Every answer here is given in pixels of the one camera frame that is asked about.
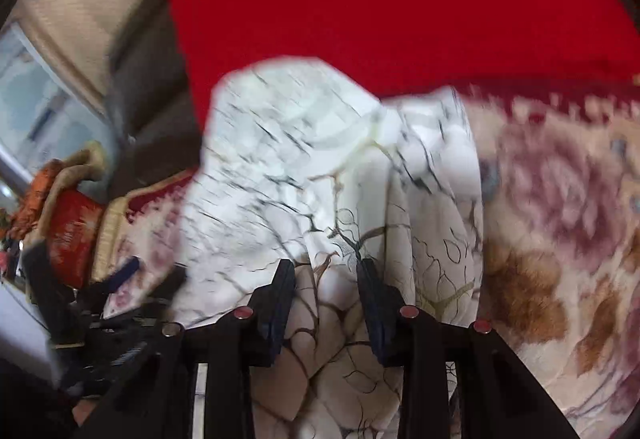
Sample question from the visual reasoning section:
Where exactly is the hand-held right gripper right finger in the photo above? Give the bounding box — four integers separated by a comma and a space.
356, 258, 581, 439

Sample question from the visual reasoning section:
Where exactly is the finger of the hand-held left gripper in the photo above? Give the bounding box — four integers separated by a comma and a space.
140, 266, 188, 307
85, 255, 142, 300

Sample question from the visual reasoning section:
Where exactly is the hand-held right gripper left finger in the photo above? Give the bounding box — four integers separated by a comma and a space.
75, 259, 297, 439

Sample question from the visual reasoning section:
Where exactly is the white crackle-print garment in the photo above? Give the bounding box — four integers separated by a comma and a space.
177, 56, 486, 439

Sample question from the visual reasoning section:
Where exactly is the orange patterned cloth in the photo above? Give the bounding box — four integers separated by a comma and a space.
10, 159, 66, 240

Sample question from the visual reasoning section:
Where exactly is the beige padded cushion cover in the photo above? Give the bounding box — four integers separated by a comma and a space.
25, 142, 108, 240

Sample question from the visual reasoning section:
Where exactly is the dark grey sofa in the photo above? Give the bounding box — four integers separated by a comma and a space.
107, 0, 206, 200

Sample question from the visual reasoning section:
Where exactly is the beige floral blanket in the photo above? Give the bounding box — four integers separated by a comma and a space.
92, 79, 640, 439

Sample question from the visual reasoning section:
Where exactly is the beige patterned curtain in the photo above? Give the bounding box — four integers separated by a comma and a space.
10, 0, 211, 105

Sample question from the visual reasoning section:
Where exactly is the red cushion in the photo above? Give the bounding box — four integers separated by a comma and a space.
165, 0, 640, 140

